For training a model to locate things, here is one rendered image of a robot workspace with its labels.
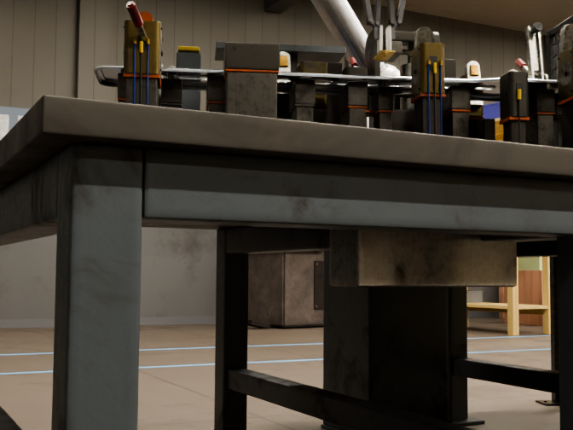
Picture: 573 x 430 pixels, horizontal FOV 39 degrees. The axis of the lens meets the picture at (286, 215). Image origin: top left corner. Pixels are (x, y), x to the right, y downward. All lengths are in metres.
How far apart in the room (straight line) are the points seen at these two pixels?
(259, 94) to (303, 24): 7.61
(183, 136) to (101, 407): 0.31
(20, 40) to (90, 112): 7.48
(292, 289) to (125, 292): 6.93
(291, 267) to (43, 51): 3.16
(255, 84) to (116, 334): 1.02
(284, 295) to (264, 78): 6.02
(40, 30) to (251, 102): 6.67
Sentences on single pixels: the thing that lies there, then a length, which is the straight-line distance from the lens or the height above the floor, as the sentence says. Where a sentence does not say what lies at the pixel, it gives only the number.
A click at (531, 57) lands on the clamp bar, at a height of 1.12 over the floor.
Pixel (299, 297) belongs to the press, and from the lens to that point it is 7.89.
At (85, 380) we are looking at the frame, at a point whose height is 0.40.
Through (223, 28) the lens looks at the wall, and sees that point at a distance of 9.00.
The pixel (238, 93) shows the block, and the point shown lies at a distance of 1.83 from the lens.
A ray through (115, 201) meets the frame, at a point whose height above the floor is 0.60.
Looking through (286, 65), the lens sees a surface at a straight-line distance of 2.20.
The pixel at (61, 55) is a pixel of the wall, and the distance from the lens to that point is 8.40.
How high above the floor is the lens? 0.52
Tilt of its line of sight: 4 degrees up
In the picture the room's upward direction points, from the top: straight up
